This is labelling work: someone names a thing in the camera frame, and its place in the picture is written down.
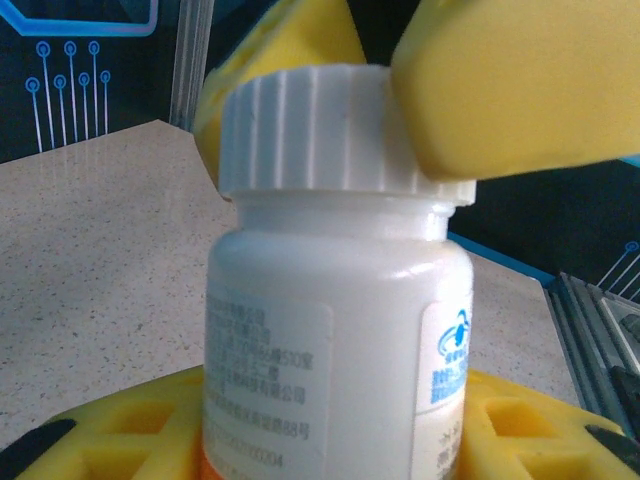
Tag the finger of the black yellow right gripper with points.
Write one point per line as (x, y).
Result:
(300, 35)
(525, 85)

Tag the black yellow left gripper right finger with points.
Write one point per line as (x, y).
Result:
(540, 440)

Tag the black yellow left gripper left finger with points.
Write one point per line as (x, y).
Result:
(125, 440)

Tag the white ribbed bottle cap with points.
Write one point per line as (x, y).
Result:
(310, 135)

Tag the white pill bottle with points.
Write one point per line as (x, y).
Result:
(350, 300)

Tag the blue table side strip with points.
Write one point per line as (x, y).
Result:
(500, 256)

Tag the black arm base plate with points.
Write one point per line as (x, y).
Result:
(627, 385)

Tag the long aluminium base rail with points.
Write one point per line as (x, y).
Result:
(590, 340)

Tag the aluminium frame post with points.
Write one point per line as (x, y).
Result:
(190, 60)

